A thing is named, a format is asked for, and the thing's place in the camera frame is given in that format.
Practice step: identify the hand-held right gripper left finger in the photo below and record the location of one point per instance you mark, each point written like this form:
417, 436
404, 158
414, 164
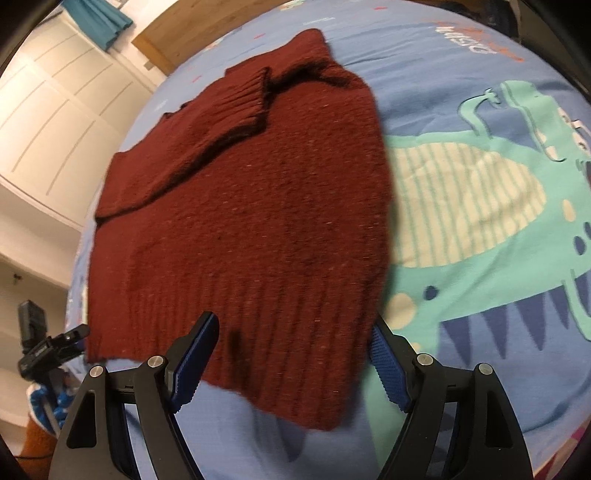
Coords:
184, 378

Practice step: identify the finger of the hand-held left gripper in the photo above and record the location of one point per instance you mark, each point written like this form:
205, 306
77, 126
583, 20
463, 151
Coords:
69, 341

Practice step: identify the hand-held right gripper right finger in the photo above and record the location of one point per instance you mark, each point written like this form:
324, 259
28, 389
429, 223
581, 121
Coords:
390, 369

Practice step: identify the dark red knitted sweater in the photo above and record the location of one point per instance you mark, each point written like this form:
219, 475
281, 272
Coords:
258, 221

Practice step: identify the blue dinosaur print bedsheet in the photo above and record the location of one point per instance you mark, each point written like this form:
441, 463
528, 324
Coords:
485, 230

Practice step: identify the white panelled wardrobe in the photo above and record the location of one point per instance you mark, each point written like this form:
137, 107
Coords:
60, 115

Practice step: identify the teal curtain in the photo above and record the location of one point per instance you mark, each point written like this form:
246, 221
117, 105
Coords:
97, 21

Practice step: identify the wooden bed headboard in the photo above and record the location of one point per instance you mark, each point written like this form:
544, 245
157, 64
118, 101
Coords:
184, 32

